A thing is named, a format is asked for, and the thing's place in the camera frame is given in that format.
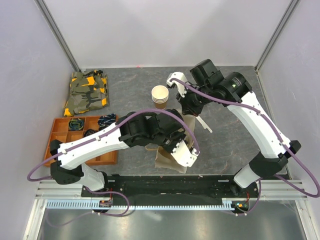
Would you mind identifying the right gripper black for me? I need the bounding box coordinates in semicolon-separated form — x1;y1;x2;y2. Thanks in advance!
175;83;213;118

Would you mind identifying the brown paper bag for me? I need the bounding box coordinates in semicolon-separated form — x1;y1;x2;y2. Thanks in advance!
154;115;196;174

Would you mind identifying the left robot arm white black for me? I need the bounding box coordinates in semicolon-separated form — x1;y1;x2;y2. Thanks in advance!
50;109;187;197

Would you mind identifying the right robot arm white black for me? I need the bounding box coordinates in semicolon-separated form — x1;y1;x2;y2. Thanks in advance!
166;59;301;197

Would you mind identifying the white stir stick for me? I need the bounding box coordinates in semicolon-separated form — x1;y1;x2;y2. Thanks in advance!
196;116;213;133

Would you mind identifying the stack of paper cups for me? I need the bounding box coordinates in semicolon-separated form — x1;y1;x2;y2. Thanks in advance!
151;85;169;110

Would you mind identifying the camouflage cloth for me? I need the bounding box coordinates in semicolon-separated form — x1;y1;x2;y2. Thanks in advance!
63;69;110;117

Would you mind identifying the orange wooden compartment tray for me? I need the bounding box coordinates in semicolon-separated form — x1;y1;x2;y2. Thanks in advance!
44;113;118;166

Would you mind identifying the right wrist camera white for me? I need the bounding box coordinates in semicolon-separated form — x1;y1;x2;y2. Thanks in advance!
166;72;188;98

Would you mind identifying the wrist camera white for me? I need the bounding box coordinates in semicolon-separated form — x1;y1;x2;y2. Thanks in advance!
170;140;199;167
166;72;188;98

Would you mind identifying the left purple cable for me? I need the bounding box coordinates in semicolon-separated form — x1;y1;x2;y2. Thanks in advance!
26;107;201;182

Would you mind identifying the purple cable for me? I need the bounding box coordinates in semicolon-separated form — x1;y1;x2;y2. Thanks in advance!
169;77;320;198
26;107;201;182

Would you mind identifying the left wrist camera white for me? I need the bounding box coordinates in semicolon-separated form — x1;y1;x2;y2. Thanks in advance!
170;140;199;167

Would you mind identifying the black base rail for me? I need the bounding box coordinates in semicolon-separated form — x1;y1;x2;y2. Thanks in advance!
81;172;260;208

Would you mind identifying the white slotted cable duct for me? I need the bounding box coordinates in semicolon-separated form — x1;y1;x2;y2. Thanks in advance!
46;199;235;211

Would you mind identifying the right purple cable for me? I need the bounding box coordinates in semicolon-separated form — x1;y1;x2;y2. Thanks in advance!
169;77;320;198

